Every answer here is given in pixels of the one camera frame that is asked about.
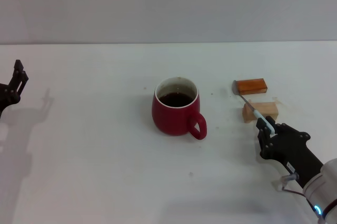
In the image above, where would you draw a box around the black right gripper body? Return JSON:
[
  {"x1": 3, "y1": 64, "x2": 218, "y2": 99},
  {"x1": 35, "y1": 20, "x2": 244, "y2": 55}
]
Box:
[{"x1": 259, "y1": 123, "x2": 325, "y2": 188}]

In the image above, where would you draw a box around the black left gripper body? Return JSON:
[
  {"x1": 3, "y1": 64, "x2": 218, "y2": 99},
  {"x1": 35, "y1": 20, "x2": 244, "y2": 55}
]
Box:
[{"x1": 0, "y1": 83, "x2": 22, "y2": 116}]

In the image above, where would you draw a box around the metal spoon with blue handle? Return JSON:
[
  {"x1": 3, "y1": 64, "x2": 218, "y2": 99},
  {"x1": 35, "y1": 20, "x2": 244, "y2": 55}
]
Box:
[{"x1": 232, "y1": 79, "x2": 276, "y2": 135}]

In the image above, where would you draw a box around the red ceramic coffee cup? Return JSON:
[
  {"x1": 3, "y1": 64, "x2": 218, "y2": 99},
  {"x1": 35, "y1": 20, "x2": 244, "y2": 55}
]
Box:
[{"x1": 151, "y1": 76, "x2": 208, "y2": 141}]

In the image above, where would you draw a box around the light wooden spoon rest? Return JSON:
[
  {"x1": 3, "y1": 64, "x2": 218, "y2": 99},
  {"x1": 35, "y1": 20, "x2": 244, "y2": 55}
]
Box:
[{"x1": 242, "y1": 101, "x2": 279, "y2": 124}]

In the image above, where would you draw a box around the orange-brown wooden block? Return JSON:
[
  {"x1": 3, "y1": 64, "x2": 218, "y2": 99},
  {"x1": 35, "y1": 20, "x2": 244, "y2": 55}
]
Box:
[{"x1": 236, "y1": 78, "x2": 268, "y2": 96}]

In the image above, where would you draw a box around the grey cable with connector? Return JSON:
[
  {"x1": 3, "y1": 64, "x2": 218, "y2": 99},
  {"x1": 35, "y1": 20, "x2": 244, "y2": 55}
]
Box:
[{"x1": 278, "y1": 172, "x2": 318, "y2": 210}]

